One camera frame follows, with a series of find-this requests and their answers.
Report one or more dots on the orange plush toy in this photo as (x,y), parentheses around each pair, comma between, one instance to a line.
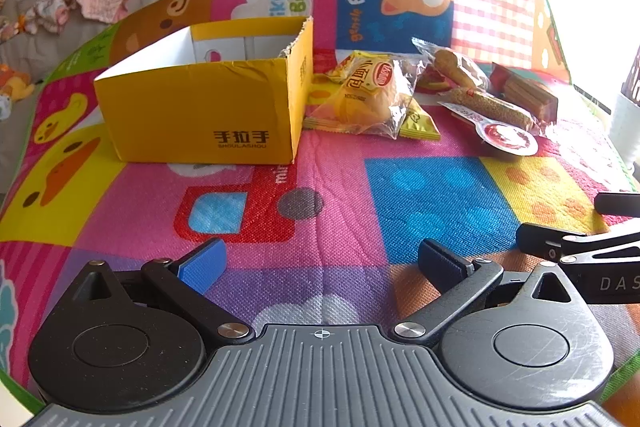
(15,84)

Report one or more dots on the yellow snack packet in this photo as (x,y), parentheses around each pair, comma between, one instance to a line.
(421,127)

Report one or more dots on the yellow bread packet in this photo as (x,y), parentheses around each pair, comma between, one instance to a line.
(362,102)

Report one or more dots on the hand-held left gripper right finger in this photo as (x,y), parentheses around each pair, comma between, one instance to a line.
(442,267)

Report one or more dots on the clear brown bread stick packet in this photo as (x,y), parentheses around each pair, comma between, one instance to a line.
(452,64)

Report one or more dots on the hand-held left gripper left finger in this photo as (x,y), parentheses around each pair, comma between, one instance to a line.
(202,264)

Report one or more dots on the sesame stick packet red label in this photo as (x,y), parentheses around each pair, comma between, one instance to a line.
(492,109)

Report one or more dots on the pink green bun snack packet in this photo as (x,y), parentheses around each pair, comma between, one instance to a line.
(434,84)

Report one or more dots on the yellow cardboard box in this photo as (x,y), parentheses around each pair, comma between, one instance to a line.
(200,107)

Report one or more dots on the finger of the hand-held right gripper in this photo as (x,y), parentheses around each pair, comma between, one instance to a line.
(537,239)
(620,203)

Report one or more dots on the colourful cartoon play mat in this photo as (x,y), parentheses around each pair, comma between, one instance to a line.
(350,187)

